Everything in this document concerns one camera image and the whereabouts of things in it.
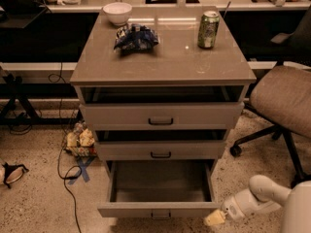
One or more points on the blue tape cross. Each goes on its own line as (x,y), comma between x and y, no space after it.
(83,163)

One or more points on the colourful bag on floor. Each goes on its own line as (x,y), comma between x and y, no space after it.
(80,141)

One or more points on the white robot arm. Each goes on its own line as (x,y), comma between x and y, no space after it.
(263,196)

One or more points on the blue crumpled snack bag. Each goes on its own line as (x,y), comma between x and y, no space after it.
(135,37)

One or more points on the grey bottom drawer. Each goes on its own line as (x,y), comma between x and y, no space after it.
(160,189)

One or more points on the green soda can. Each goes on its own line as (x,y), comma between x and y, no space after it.
(208,29)

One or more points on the grey middle drawer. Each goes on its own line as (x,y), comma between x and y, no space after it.
(160,150)

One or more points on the grey top drawer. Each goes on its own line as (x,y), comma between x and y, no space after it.
(161,116)

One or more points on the white ceramic bowl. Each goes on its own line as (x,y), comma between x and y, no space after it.
(118,13)

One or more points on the grey drawer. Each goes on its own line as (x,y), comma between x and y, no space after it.
(160,150)
(160,189)
(161,116)

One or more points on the brown office chair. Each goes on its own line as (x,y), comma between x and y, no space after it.
(283,97)

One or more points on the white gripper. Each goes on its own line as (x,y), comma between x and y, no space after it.
(233,209)

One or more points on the black and white floor object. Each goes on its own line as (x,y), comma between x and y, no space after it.
(11,173)

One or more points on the grey three-drawer cabinet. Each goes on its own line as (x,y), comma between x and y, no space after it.
(176,71)

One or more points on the black table stand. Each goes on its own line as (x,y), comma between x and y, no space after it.
(19,114)

